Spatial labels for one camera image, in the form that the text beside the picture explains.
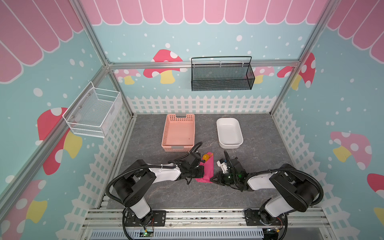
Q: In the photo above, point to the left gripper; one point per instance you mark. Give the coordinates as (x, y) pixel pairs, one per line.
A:
(201, 168)

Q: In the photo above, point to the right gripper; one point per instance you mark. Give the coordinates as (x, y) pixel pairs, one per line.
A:
(221, 177)

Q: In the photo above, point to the magenta paper napkin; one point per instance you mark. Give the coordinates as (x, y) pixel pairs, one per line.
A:
(208, 169)

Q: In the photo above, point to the yellow plastic spoon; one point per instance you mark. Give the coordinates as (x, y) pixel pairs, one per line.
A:
(206, 157)

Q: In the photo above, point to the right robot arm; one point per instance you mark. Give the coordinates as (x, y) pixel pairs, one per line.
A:
(297, 190)

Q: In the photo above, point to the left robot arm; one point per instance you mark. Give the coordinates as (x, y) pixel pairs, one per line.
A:
(129, 188)

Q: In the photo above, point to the pink perforated plastic basket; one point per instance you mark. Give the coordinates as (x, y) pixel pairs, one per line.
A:
(179, 133)

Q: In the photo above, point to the white oval plastic tub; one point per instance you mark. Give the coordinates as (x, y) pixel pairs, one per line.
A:
(229, 133)

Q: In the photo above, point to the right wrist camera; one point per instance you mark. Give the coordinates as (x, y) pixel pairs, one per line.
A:
(223, 165)

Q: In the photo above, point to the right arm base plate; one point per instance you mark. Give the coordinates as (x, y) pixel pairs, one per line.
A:
(262, 218)

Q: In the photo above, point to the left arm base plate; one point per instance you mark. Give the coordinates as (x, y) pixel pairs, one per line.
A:
(152, 219)

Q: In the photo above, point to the black wire mesh wall basket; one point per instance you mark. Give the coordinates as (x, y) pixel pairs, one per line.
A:
(222, 73)

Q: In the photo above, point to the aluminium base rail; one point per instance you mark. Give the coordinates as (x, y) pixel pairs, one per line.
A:
(205, 218)

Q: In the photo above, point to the white wire mesh wall basket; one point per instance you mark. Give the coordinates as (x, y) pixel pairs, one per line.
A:
(93, 112)

